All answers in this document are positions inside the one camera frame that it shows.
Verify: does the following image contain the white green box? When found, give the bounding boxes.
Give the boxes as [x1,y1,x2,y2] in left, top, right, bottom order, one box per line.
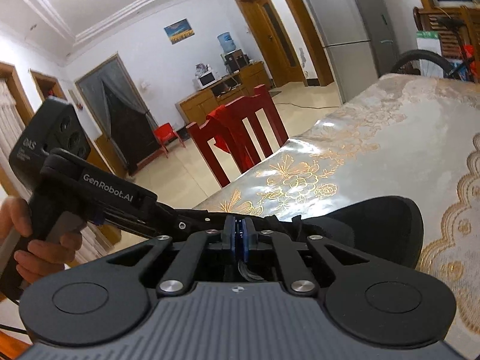
[416,31,443,78]

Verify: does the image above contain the red wooden chair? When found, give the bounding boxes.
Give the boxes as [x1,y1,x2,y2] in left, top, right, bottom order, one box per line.
[186,85,288,187]

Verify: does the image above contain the wooden sideboard cabinet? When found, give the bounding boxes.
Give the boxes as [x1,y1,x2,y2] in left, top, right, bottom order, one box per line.
[176,62,271,125]

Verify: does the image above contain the blue water dispenser bottle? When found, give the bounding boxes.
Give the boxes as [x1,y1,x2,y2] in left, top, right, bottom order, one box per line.
[217,32,237,54]

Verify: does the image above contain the black sneaker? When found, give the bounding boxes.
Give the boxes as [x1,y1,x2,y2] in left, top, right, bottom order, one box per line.
[165,196,424,268]

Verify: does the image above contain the floral lace tablecloth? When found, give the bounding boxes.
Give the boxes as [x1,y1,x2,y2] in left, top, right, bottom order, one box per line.
[200,74,479,359]

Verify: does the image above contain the white microwave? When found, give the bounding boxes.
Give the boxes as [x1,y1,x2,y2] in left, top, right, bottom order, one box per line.
[193,70,220,91]

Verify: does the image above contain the silver refrigerator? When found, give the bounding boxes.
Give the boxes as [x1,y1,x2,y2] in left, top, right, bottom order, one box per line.
[304,0,399,102]

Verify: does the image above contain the framed wall picture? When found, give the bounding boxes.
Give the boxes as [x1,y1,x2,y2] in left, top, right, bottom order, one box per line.
[164,19,194,45]

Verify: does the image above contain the person's left hand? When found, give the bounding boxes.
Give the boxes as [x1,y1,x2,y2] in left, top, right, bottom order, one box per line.
[0,196,84,285]

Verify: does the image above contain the black bicycle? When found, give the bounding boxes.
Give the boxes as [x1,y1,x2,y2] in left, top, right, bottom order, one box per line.
[389,14,480,82]

